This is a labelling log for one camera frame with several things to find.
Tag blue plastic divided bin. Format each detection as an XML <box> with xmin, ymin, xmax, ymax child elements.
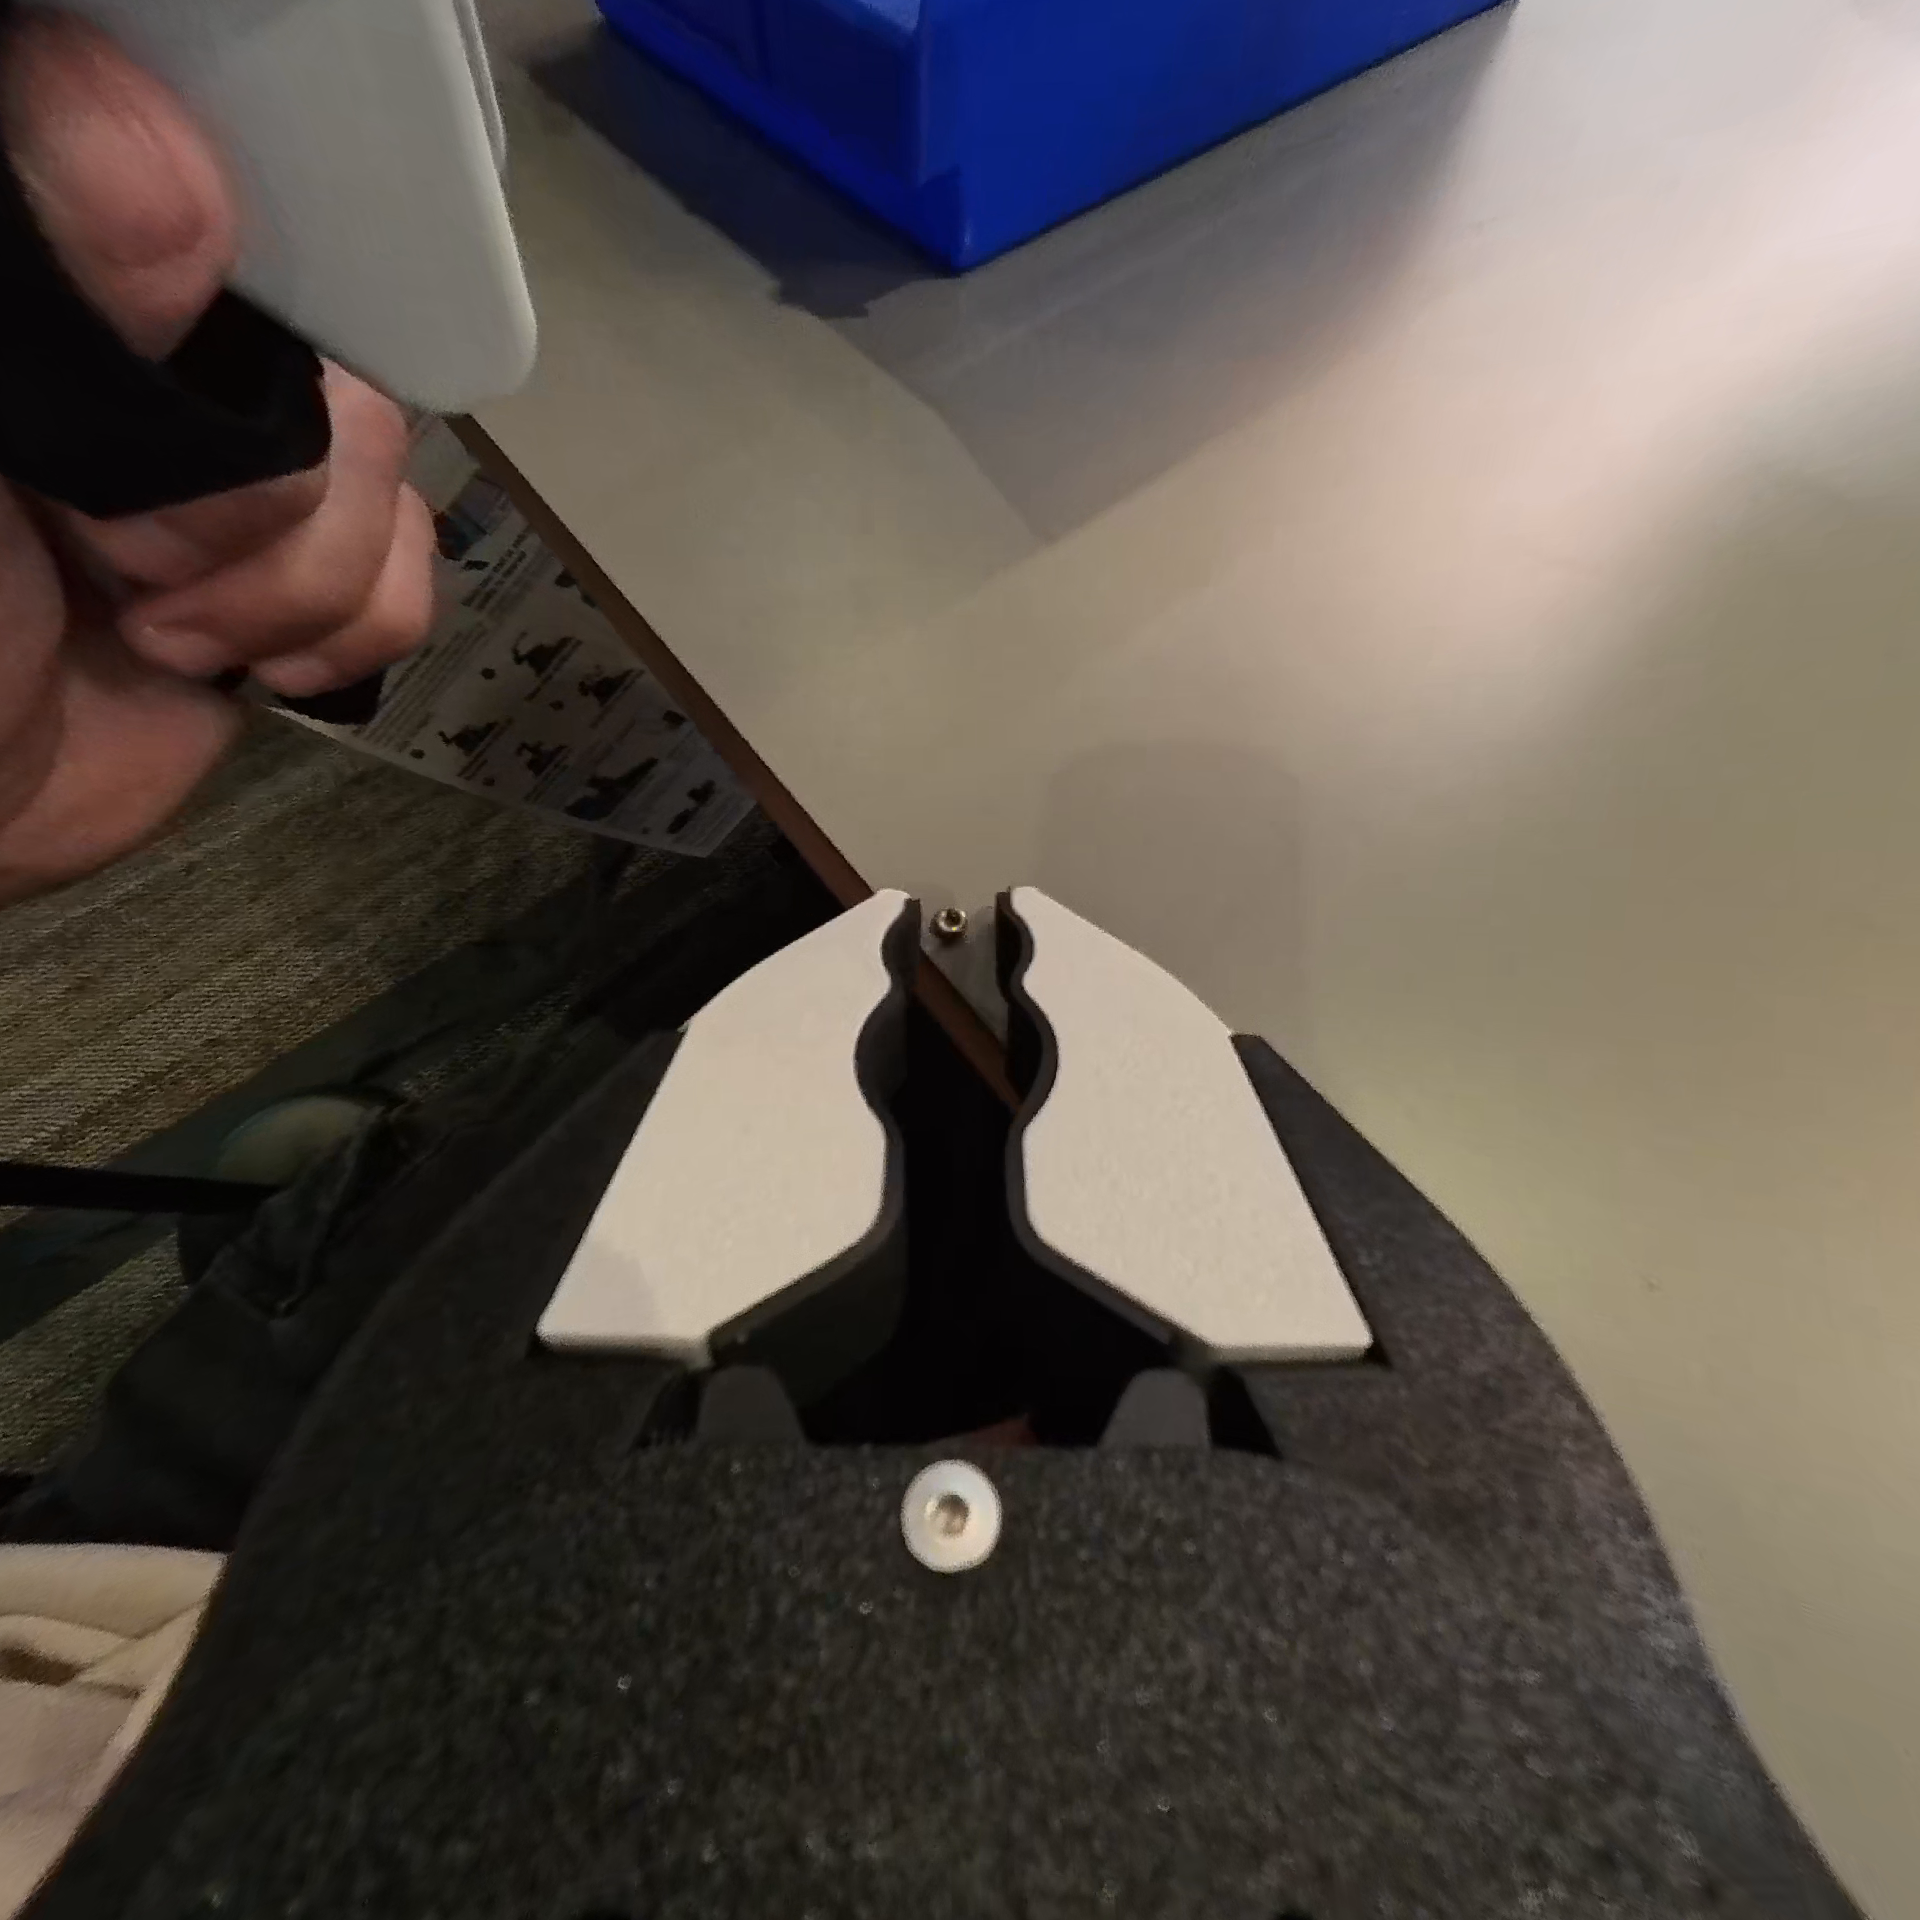
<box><xmin>598</xmin><ymin>0</ymin><xmax>1509</xmax><ymax>273</ymax></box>

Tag printed leaflet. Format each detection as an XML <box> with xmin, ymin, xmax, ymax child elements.
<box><xmin>255</xmin><ymin>422</ymin><xmax>756</xmax><ymax>860</ymax></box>

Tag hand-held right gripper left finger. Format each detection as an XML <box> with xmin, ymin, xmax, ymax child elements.
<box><xmin>535</xmin><ymin>886</ymin><xmax>925</xmax><ymax>1450</ymax></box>

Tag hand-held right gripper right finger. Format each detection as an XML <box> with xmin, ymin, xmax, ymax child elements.
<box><xmin>991</xmin><ymin>886</ymin><xmax>1375</xmax><ymax>1450</ymax></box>

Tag black office chair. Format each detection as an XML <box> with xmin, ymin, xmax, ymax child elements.
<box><xmin>0</xmin><ymin>1088</ymin><xmax>384</xmax><ymax>1223</ymax></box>

